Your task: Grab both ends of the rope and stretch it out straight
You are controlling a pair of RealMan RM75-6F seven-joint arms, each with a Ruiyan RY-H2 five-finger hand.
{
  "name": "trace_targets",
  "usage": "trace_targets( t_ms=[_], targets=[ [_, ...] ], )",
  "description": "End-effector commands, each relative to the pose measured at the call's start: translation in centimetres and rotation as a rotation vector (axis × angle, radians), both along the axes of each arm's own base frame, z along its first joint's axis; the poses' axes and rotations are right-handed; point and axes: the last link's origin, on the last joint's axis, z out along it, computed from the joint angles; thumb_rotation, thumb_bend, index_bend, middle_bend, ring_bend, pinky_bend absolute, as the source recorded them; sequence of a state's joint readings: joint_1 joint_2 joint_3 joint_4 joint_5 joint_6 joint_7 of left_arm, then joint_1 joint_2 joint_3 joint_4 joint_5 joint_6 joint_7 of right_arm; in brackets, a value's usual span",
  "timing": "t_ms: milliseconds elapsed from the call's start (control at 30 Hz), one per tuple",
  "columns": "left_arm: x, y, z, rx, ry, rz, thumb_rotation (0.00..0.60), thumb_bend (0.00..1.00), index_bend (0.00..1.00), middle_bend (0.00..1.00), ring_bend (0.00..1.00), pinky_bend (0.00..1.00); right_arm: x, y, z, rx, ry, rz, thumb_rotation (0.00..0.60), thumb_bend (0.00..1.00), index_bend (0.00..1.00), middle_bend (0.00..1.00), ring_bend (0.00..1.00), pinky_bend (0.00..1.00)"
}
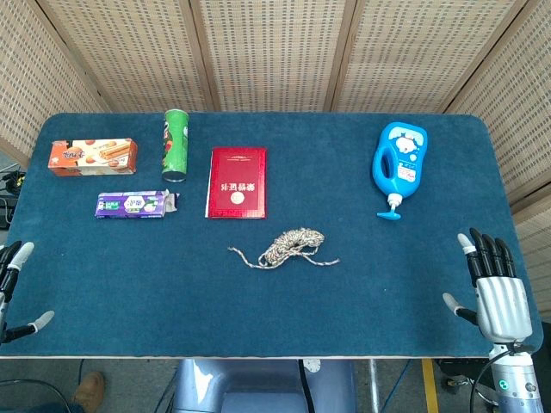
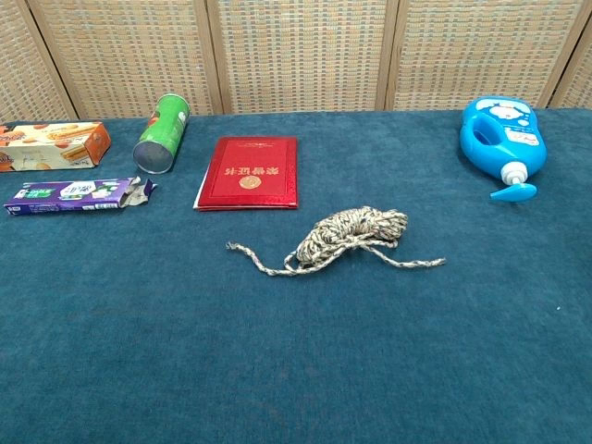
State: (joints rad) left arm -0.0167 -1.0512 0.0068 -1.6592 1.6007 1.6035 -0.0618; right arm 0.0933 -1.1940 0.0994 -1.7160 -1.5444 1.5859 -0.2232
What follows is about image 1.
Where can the blue felt table mat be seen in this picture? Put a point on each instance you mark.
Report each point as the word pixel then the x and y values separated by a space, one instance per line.
pixel 275 301

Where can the white table leg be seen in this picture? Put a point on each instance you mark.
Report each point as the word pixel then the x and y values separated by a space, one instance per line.
pixel 373 383

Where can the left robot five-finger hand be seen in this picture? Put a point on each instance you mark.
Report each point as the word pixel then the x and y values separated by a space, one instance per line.
pixel 13 258

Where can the purple toothpaste box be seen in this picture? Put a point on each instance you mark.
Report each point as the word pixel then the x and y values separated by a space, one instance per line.
pixel 129 205

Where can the silver-blue robot torso base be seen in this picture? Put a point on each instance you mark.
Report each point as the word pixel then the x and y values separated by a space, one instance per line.
pixel 258 387

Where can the blue pump detergent bottle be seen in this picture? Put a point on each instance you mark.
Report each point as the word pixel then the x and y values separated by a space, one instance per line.
pixel 400 163

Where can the woven bamboo screen panel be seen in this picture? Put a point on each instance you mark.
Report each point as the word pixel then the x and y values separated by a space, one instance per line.
pixel 516 107
pixel 271 51
pixel 422 51
pixel 30 77
pixel 129 51

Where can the green chips can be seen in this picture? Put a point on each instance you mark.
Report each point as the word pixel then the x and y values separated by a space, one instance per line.
pixel 175 146

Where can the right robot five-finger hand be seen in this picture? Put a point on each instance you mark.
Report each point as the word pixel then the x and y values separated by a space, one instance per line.
pixel 501 305

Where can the red certificate book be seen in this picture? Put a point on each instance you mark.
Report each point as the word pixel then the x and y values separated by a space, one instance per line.
pixel 237 183

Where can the orange biscuit box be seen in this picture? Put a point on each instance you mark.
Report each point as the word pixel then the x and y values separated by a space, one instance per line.
pixel 92 157

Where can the brown shoe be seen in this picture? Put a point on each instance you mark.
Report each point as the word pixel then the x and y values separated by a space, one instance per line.
pixel 90 387

